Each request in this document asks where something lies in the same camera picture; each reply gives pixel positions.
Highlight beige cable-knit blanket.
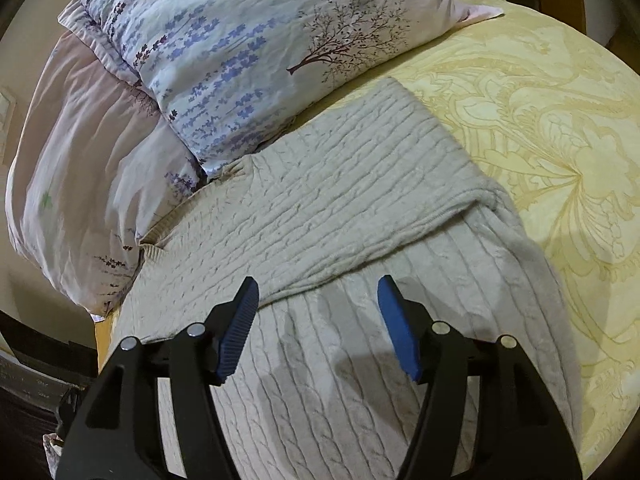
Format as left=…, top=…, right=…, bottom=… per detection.
left=107, top=77, right=585, bottom=480

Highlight pale pink pillow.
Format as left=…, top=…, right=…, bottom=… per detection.
left=6, top=30, right=206, bottom=317

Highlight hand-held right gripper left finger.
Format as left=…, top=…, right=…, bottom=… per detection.
left=54, top=276, right=260, bottom=480

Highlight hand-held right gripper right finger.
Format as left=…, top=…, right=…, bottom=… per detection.
left=377, top=275, right=585, bottom=480

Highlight yellow patterned bed sheet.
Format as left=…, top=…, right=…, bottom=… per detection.
left=287, top=0, right=640, bottom=480

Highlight floral lavender print pillow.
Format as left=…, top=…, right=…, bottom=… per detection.
left=58, top=0, right=506, bottom=179

